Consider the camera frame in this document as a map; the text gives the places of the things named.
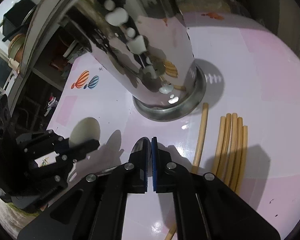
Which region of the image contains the lone bamboo chopstick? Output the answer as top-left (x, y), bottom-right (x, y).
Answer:
top-left (164, 102), bottom-right (209, 240)

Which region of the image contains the steel perforated utensil holder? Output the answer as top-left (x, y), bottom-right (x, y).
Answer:
top-left (37, 0), bottom-right (207, 123)

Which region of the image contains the stainless steel spoon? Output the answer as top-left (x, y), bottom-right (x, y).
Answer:
top-left (130, 137), bottom-right (150, 159)

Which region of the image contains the brown ceramic bowl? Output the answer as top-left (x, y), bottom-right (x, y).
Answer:
top-left (8, 34), bottom-right (25, 63)

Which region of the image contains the black box appliance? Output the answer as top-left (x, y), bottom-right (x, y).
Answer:
top-left (2, 0), bottom-right (37, 41)

